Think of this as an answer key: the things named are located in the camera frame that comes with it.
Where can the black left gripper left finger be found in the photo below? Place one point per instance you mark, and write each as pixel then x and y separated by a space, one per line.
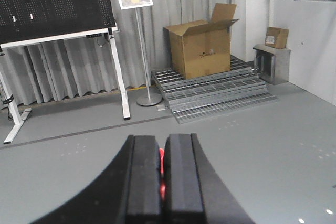
pixel 127 190

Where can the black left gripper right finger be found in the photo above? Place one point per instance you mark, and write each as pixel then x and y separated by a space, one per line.
pixel 194 192

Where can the red plastic spoon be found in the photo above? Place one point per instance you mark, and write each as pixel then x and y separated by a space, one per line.
pixel 162 184

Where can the stainless steel cabinet box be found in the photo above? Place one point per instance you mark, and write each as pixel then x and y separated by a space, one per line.
pixel 272 64

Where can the stacked metal floor gratings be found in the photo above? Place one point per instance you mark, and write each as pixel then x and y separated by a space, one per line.
pixel 202 97

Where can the large open cardboard box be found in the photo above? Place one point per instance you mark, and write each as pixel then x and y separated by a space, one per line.
pixel 202 48

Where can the small cardboard box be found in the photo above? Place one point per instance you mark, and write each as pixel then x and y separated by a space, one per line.
pixel 276 37

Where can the grey curtain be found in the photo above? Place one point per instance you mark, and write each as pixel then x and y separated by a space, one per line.
pixel 59 69

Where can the sign on metal pole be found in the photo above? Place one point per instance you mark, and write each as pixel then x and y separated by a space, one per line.
pixel 150 99

